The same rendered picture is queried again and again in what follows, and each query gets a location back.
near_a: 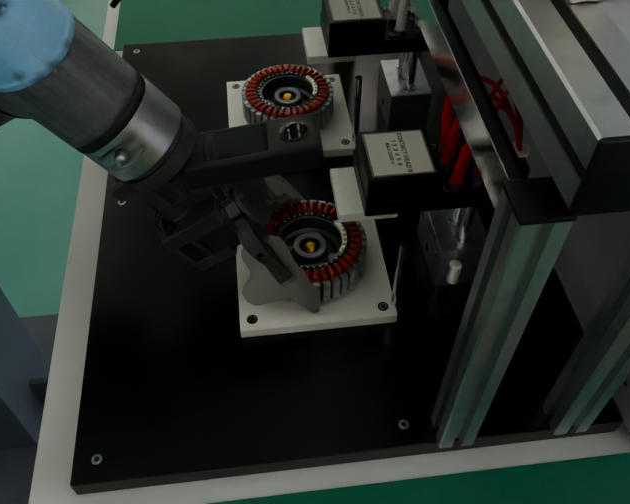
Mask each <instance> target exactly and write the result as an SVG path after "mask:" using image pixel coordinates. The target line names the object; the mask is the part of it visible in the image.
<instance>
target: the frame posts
mask: <svg viewBox="0 0 630 504"><path fill-rule="evenodd" d="M568 211H569V209H568V207H567V205H566V203H565V201H564V199H563V197H562V195H561V193H560V191H559V189H558V187H557V185H556V183H555V181H554V179H553V178H552V176H551V177H539V178H527V179H516V180H504V181H503V182H502V190H501V193H500V196H499V199H498V203H497V206H496V209H495V212H494V216H493V219H492V222H491V225H490V228H489V232H488V235H487V238H486V241H485V245H484V248H483V251H482V254H481V258H480V261H479V264H478V267H477V271H476V274H475V277H474V280H473V283H472V287H471V290H470V293H469V296H468V300H467V303H466V306H465V309H464V313H463V316H462V319H461V322H460V326H459V329H458V332H457V335H456V338H455V342H454V345H453V348H452V351H451V355H450V358H449V361H448V364H447V368H446V371H445V374H444V377H443V380H442V384H441V387H440V390H439V393H438V397H437V400H436V403H435V406H434V410H433V413H432V416H431V419H432V423H433V427H434V428H435V427H439V429H438V432H437V435H436V439H437V443H438V447H439V448H441V449H442V448H450V447H452V445H453V443H454V440H455V438H459V441H460V444H461V446H467V445H472V444H473V442H474V440H475V438H476V436H477V434H478V431H479V429H480V427H481V425H482V422H483V420H484V418H485V416H486V414H487V411H488V409H489V407H490V405H491V403H492V400H493V398H494V396H495V394H496V392H497V389H498V387H499V385H500V383H501V380H502V378H503V376H504V374H505V372H506V369H507V367H508V365H509V363H510V361H511V358H512V356H513V354H514V352H515V350H516V347H517V345H518V343H519V341H520V338H521V336H522V334H523V332H524V330H525V327H526V325H527V323H528V321H529V319H530V316H531V314H532V312H533V310H534V308H535V305H536V303H537V301H538V299H539V296H540V294H541V292H542V290H543V288H544V285H545V283H546V281H547V279H548V277H549V274H550V272H551V270H552V268H553V265H554V263H555V261H556V259H557V257H558V254H559V252H560V250H561V248H562V246H563V243H564V241H565V239H566V237H567V235H568V232H569V230H570V228H571V226H572V223H573V221H575V220H576V219H577V216H570V214H569V212H568ZM629 373H630V256H629V257H628V259H627V261H626V263H625V264H624V266H623V268H622V269H621V271H620V273H619V275H618V276H617V278H616V280H615V281H614V283H613V285H612V286H611V288H610V290H609V292H608V293H607V295H606V297H605V298H604V300H603V302H602V304H601V305H600V307H599V309H598V310H597V312H596V314H595V316H594V317H593V319H592V321H591V322H590V324H589V326H588V327H587V329H586V331H585V333H584V334H583V336H582V338H581V339H580V341H579V343H578V345H577V346H576V348H575V350H574V351H573V353H572V355H571V356H570V358H569V360H568V362H567V363H566V365H565V367H564V368H563V370H562V372H561V374H560V375H559V377H558V379H557V380H556V382H555V384H554V386H553V387H552V389H551V391H550V392H549V394H548V396H547V397H546V399H545V401H544V403H543V404H542V406H543V408H544V411H545V414H546V415H548V414H554V416H553V418H552V420H551V421H550V423H549V424H550V427H551V430H552V432H553V434H554V435H561V434H566V433H567V432H568V430H569V429H570V427H571V426H573V429H574V431H575V433H578V432H586V431H587V429H588V428H589V427H590V425H591V424H592V423H593V421H594V420H595V418H596V417H597V416H598V414H599V413H600V412H601V410H602V409H603V408H604V406H605V405H606V404H607V402H608V401H609V400H610V398H611V397H612V396H613V394H614V393H615V392H616V390H617V389H618V388H619V386H620V385H621V384H622V382H623V381H624V380H625V378H626V377H627V376H628V374H629Z"/></svg>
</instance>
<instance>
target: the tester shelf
mask: <svg viewBox="0 0 630 504"><path fill-rule="evenodd" d="M462 1H463V3H464V5H465V7H466V9H467V11H468V13H469V15H470V17H471V19H472V21H473V23H474V25H475V27H476V29H477V31H478V33H479V35H480V37H481V39H482V41H483V43H484V44H485V46H486V48H487V50H488V52H489V54H490V56H491V58H492V60H493V62H494V64H495V66H496V68H497V70H498V72H499V74H500V76H501V78H502V80H503V82H504V84H505V86H506V88H507V89H508V91H509V93H510V95H511V97H512V99H513V101H514V103H515V105H516V107H517V109H518V111H519V113H520V115H521V117H522V119H523V121H524V123H525V125H526V127H527V129H528V131H529V133H530V134H531V136H532V138H533V140H534V142H535V144H536V146H537V148H538V150H539V152H540V154H541V156H542V158H543V160H544V162H545V164H546V166H547V168H548V170H549V172H550V174H551V176H552V178H553V179H554V181H555V183H556V185H557V187H558V189H559V191H560V193H561V195H562V197H563V199H564V201H565V203H566V205H567V207H568V209H569V211H568V212H569V214H570V216H582V215H593V214H604V213H615V212H626V211H630V0H601V1H586V2H578V3H570V2H569V1H568V0H462Z"/></svg>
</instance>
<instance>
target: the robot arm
mask: <svg viewBox="0 0 630 504"><path fill-rule="evenodd" d="M16 118H21V119H33V120H34V121H36V122H38V123H39V124H40V125H42V126H43V127H45V128H46V129H47V130H49V131H50V132H52V133H53V134H55V135H56V136H57V137H59V138H60V139H62V140H63V141H64V142H66V143H67V144H69V145H70V146H72V147H73V148H75V149H76V150H78V151H79V152H81V153H83V154H84V155H85V156H87V157H88V158H90V159H91V160H92V161H94V162H95V163H97V164H98V165H99V166H101V167H102V168H104V169H105V170H106V171H108V172H109V173H111V174H112V175H113V176H114V179H115V181H114V183H113V184H112V187H111V190H110V194H111V195H112V196H114V197H115V198H117V199H118V200H120V201H121V202H122V203H123V202H124V201H126V200H127V199H129V198H130V197H132V196H133V195H134V196H135V197H137V198H138V199H139V200H141V201H142V202H144V203H145V204H147V205H148V206H149V207H151V208H152V209H154V210H155V211H157V212H156V213H155V218H156V219H155V220H154V225H155V227H156V228H157V229H158V230H159V231H160V232H161V233H162V245H164V246H165V247H167V248H168V249H170V250H171V251H173V252H174V253H176V254H177V255H179V256H180V257H182V258H183V259H185V260H186V261H188V262H190V263H191V264H193V265H194V266H196V267H197V268H199V269H200V270H202V271H204V270H206V269H207V268H209V267H211V266H212V265H214V264H216V263H218V262H220V263H221V262H223V261H225V260H226V259H228V258H230V257H232V256H233V255H235V254H237V246H238V245H240V244H241V245H242V246H243V249H242V252H241V258H242V260H243V262H244V263H245V265H246V266H247V268H248V269H249V271H250V277H249V279H248V281H247V282H246V284H245V285H244V287H243V289H242V295H243V297H244V298H245V300H246V301H247V302H248V303H250V304H252V305H263V304H267V303H272V302H276V301H281V300H285V299H294V300H296V301H297V302H298V303H299V304H300V305H302V306H303V307H304V308H306V309H308V310H309V311H311V312H313V313H317V312H319V311H320V302H319V292H318V288H317V287H315V285H313V284H312V283H311V281H310V280H309V279H308V277H307V275H306V274H305V272H304V270H303V269H302V268H301V267H299V266H298V264H297V263H296V262H295V261H294V259H293V257H292V256H291V254H290V251H289V249H288V247H287V246H286V244H285V243H284V241H283V240H282V239H281V238H280V237H278V236H274V235H269V233H268V232H267V231H266V230H265V228H264V227H265V226H266V225H268V224H270V223H271V222H272V219H271V217H270V209H269V204H271V203H273V202H278V203H279V204H280V205H283V204H287V203H289V204H290V205H291V202H295V201H298V203H299V204H300V201H301V200H304V198H303V197H302V196H301V195H300V194H299V193H298V192H297V190H296V189H295V188H294V187H293V186H292V185H291V184H290V183H289V182H288V181H287V180H285V179H284V178H283V177H281V176H280V175H281V174H287V173H292V172H298V171H303V170H309V169H314V168H319V167H321V166H322V165H323V164H324V161H325V158H324V153H323V147H322V141H321V136H320V130H319V124H318V119H317V117H316V116H315V115H314V114H312V113H307V114H302V115H296V116H291V117H285V118H280V119H274V120H269V121H263V122H258V123H253V124H247V125H242V126H236V127H231V128H225V129H220V130H214V131H209V132H204V133H198V134H196V128H195V126H194V124H193V123H192V122H191V121H190V120H189V119H188V118H186V117H185V116H184V115H183V114H182V113H181V111H180V109H179V107H178V106H177V105H176V104H175V103H174V102H172V101H171V100H170V99H169V98H168V97H167V96H166V95H164V94H163V93H162V92H161V91H160V90H159V89H158V88H156V87H155V86H154V85H153V84H152V83H151V82H149V81H148V80H147V79H146V78H145V77H144V76H143V75H141V74H139V73H138V72H137V71H136V70H135V69H134V68H133V67H132V66H131V65H129V64H128V63H127V62H126V61H125V60H124V59H123V58H121V57H120V56H119V55H118V54H117V53H116V52H115V51H114V50H112V49H111V48H110V47H109V46H108V45H107V44H106V43H105V42H103V41H102V40H101V39H100V38H99V37H98V36H97V35H96V34H94V33H93V32H92V31H91V30H90V29H89V28H88V27H86V26H85V25H84V24H83V23H82V22H81V21H80V20H79V19H77V18H76V17H75V16H74V15H73V14H72V13H71V11H70V10H69V8H68V7H67V6H66V5H65V4H64V3H63V2H61V1H60V0H0V126H2V125H4V124H6V123H8V122H9V121H11V120H13V119H16ZM158 213H159V214H160V216H158V217H157V214H158ZM157 220H159V226H158V225H157V224H156V221H157ZM169 221H170V222H169ZM168 225H169V226H170V232H168ZM268 235H269V236H268ZM179 249H180V250H179ZM181 250H182V251H183V252H182V251H181ZM184 252H185V253H186V254H185V253H184ZM187 254H188V255H189V256H188V255H187ZM190 256H191V257H192V258H191V257H190ZM193 258H194V259H195V260H194V259H193ZM196 260H197V261H196Z"/></svg>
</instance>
